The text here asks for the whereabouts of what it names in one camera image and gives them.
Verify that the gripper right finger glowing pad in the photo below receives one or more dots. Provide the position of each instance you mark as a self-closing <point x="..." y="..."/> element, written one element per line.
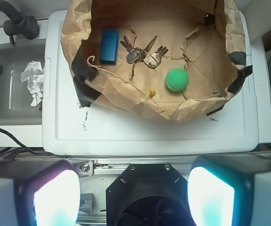
<point x="230" y="190"/>

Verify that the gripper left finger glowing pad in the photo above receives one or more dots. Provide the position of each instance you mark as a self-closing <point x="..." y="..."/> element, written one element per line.
<point x="39" y="193"/>

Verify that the silver key bunch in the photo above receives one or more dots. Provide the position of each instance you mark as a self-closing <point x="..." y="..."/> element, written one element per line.
<point x="134" y="54"/>

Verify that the white plastic bin lid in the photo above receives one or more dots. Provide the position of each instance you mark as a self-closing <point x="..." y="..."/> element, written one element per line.
<point x="69" y="129"/>

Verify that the grey plastic sink tray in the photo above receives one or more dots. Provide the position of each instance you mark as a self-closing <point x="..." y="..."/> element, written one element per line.
<point x="17" y="116"/>

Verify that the crumpled white paper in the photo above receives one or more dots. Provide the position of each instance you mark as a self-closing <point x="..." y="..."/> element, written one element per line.
<point x="33" y="74"/>

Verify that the green golf ball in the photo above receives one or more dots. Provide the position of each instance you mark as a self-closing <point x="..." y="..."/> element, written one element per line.
<point x="176" y="80"/>

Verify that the small yellow green knot toy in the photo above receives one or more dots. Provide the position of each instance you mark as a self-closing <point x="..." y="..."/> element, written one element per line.
<point x="149" y="92"/>

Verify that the crumpled brown paper bag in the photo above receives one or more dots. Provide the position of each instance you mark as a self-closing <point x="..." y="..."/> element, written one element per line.
<point x="171" y="60"/>

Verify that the blue rectangular block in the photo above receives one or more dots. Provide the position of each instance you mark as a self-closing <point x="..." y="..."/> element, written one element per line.
<point x="109" y="46"/>

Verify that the black faucet pipe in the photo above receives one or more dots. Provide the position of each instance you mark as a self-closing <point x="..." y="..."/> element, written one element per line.
<point x="18" y="23"/>

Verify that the aluminium rail frame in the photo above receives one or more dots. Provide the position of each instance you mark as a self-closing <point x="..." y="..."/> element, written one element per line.
<point x="116" y="165"/>

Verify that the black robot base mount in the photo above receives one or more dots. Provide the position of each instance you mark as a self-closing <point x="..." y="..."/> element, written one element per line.
<point x="148" y="195"/>

